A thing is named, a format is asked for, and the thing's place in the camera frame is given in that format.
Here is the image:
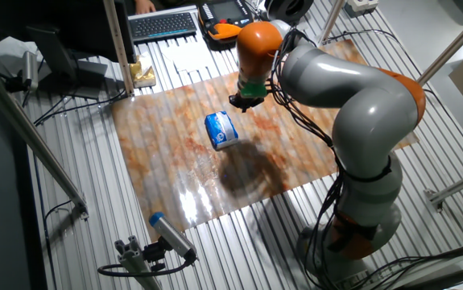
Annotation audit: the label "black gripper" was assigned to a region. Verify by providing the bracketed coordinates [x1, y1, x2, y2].
[229, 93, 267, 114]

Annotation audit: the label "person hand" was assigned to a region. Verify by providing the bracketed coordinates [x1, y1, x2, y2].
[134, 0, 158, 15]

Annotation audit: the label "blue tissue pack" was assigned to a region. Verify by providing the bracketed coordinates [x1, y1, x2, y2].
[204, 110, 240, 151]

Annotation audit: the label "white paper sheet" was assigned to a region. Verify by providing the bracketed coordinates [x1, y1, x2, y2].
[160, 39, 218, 74]

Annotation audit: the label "orange marble pattern mat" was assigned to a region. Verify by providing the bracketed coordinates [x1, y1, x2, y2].
[111, 39, 420, 242]

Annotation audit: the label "orange black teach pendant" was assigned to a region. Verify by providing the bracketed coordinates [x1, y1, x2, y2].
[197, 0, 255, 44]

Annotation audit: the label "black round spool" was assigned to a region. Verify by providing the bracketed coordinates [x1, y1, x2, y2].
[263, 0, 315, 27]

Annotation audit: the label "yellow tissue box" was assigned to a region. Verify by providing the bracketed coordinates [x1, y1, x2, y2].
[129, 52, 158, 89]

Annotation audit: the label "black keyboard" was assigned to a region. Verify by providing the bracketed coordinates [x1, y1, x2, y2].
[127, 5, 199, 44]

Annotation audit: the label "white power strip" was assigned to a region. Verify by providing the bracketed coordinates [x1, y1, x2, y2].
[345, 0, 379, 16]

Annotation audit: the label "short aluminium profile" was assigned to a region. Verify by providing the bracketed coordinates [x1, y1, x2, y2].
[114, 235, 163, 290]

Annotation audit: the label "black monitor stand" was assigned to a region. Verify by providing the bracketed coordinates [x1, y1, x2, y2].
[25, 24, 110, 101]

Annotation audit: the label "white crumpled paper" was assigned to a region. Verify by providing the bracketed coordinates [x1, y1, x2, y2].
[0, 35, 51, 80]

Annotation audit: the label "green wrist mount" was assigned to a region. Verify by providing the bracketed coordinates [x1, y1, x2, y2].
[238, 81, 268, 99]

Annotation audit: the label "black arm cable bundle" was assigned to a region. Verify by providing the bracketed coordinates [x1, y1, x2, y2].
[269, 27, 361, 290]

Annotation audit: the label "aluminium frame pole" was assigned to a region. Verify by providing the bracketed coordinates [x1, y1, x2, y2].
[415, 3, 463, 87]
[318, 0, 345, 44]

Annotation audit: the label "beige upright post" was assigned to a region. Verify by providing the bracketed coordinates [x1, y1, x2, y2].
[102, 0, 135, 97]

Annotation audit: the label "silver camera with blue cap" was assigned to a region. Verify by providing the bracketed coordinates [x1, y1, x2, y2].
[148, 211, 198, 263]

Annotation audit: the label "thin black table cables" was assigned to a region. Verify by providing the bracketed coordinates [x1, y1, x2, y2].
[33, 87, 127, 126]

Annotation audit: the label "black camera clamp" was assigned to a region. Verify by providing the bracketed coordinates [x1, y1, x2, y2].
[142, 237, 172, 271]
[5, 74, 29, 94]

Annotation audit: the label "black camera cable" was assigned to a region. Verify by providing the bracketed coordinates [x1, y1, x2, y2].
[97, 249, 198, 278]

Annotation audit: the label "aluminium frame bar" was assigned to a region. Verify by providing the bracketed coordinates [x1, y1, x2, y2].
[0, 60, 90, 221]
[423, 164, 463, 213]

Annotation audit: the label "plain silver camera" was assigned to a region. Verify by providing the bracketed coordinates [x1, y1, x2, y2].
[21, 51, 39, 92]

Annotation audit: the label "black floor cables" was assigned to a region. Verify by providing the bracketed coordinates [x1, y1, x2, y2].
[351, 239, 463, 290]

